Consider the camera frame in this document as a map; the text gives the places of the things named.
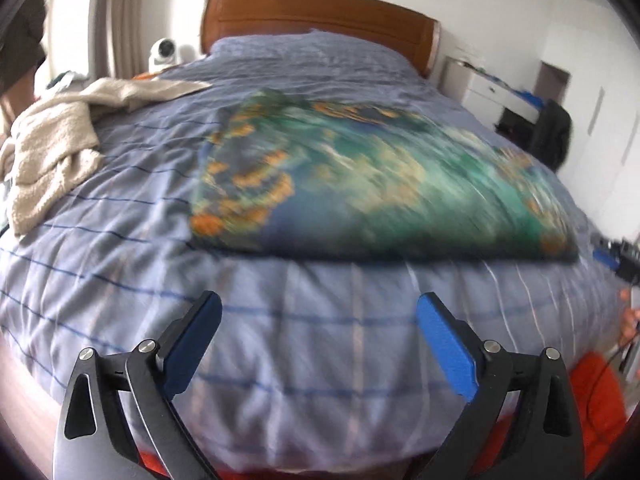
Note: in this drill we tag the small white device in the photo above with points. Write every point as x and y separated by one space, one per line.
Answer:
186 53

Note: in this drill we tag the bed with blue striped cover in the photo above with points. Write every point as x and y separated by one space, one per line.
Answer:
300 320

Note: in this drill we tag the cream fleece blanket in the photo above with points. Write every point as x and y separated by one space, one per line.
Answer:
55 145

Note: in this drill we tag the white security camera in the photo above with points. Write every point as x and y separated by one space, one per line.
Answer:
162 54

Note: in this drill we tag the blue desk item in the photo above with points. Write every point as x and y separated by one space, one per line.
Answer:
529 98

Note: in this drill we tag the white wardrobe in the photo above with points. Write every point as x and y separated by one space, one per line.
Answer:
605 110

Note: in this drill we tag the person's right hand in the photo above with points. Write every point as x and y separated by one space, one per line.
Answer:
630 317

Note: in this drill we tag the orange fleece clothing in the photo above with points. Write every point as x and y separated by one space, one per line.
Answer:
605 410

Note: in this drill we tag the grey curtain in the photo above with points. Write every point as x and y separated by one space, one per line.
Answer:
122 15

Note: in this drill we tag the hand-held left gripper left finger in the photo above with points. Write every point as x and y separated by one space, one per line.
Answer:
192 345

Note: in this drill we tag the green cloth pile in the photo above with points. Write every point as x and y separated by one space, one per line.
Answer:
64 81

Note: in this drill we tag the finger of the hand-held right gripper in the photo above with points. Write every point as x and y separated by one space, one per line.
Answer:
606 257

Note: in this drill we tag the wooden bed headboard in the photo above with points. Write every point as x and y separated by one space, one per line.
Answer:
320 15

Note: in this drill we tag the green printed jacket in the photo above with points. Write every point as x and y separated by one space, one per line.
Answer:
380 180

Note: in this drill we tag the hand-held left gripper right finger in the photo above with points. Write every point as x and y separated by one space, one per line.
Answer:
448 347

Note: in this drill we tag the white desk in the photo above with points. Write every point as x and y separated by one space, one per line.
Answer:
480 87

